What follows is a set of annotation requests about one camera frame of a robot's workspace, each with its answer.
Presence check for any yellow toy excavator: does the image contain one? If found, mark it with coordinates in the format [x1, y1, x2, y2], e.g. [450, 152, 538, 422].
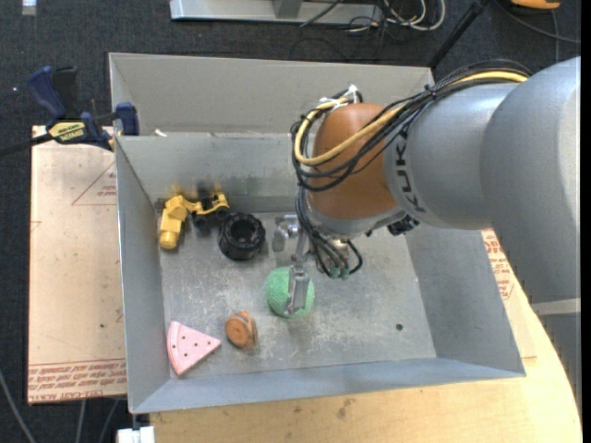
[158, 190, 231, 251]

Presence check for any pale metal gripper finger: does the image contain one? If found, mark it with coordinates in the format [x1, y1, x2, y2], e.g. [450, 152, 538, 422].
[284, 269, 301, 316]
[296, 271, 310, 312]

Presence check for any brown round toy food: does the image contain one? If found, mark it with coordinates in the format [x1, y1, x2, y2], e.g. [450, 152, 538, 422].
[223, 310, 259, 352]

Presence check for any pink dotted wedge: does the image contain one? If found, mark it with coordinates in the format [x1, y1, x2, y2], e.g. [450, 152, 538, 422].
[166, 320, 223, 377]

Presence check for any grey metal bin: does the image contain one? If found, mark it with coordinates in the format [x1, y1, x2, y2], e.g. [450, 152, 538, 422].
[108, 52, 527, 415]

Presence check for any green ball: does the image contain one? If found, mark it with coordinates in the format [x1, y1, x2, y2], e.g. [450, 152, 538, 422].
[263, 266, 317, 319]

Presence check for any black cylinder on white bracket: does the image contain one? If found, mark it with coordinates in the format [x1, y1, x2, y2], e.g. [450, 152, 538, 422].
[386, 213, 420, 237]

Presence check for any brown cardboard board, red print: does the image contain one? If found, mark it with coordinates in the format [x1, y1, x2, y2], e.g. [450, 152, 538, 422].
[27, 125, 539, 406]

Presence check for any black ribbed ring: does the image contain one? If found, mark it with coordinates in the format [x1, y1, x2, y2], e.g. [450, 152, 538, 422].
[217, 211, 267, 262]

